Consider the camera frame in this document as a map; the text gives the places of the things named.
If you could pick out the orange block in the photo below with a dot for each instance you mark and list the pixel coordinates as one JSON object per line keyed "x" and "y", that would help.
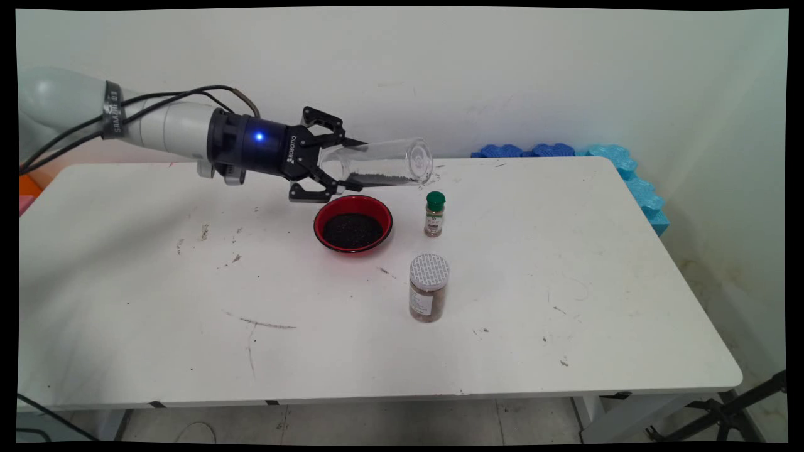
{"x": 27, "y": 182}

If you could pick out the small green-capped spice bottle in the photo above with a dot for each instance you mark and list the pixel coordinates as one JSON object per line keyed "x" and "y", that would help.
{"x": 433, "y": 220}

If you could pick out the small black seed pile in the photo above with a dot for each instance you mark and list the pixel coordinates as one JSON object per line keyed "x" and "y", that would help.
{"x": 383, "y": 180}

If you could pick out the light blue foam mat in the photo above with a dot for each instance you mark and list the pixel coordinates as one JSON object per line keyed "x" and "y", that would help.
{"x": 628, "y": 166}

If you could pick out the large black seed pile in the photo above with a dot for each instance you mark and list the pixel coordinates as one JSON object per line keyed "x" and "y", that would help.
{"x": 352, "y": 229}

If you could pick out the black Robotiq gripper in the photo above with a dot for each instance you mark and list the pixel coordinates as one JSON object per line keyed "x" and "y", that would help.
{"x": 298, "y": 154}

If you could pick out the white table leg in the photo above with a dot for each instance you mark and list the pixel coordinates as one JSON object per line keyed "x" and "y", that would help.
{"x": 628, "y": 417}

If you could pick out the dark blue foam piece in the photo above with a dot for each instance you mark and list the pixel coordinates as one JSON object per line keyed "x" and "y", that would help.
{"x": 499, "y": 151}
{"x": 553, "y": 150}

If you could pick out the white-lidded brown spice jar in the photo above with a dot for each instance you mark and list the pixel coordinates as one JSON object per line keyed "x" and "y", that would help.
{"x": 428, "y": 301}

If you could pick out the red and black bowl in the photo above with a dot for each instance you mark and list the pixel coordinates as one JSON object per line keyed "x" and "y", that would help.
{"x": 333, "y": 213}

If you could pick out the black tripod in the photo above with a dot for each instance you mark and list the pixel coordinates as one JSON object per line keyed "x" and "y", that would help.
{"x": 728, "y": 414}

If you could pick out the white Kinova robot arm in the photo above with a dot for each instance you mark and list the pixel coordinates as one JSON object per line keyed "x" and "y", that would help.
{"x": 169, "y": 122}

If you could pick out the clear plastic jar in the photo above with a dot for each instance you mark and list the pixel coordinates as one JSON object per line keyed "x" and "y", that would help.
{"x": 389, "y": 157}

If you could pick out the pink block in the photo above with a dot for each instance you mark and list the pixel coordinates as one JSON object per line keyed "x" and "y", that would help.
{"x": 25, "y": 204}

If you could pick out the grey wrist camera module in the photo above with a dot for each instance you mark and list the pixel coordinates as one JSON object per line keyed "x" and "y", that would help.
{"x": 232, "y": 176}

